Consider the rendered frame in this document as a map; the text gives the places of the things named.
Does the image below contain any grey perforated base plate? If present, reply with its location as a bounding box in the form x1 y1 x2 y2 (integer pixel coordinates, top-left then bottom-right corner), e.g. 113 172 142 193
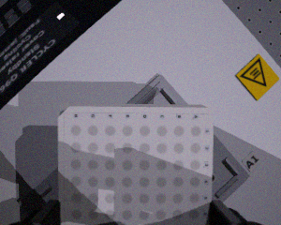
222 0 281 67

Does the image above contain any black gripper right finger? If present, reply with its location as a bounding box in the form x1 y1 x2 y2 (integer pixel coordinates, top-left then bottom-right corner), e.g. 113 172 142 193
209 200 262 225

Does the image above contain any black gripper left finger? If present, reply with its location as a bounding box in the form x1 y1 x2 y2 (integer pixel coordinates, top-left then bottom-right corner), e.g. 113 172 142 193
9 200 61 225

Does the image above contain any grey well plate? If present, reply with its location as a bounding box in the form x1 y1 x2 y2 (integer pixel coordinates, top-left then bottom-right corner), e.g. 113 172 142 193
58 103 214 225

